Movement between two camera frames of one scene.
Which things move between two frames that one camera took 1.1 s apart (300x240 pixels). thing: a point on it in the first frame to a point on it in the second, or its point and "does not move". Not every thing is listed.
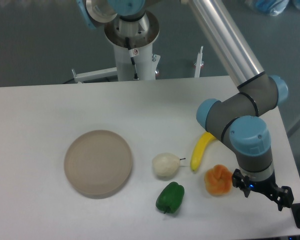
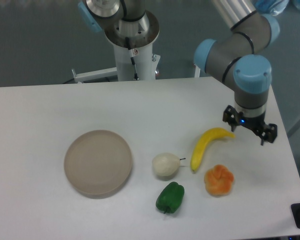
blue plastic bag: [274, 7] does not move
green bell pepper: [170, 197] does not move
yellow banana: [207, 137] does not move
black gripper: [283, 196] to [267, 131]
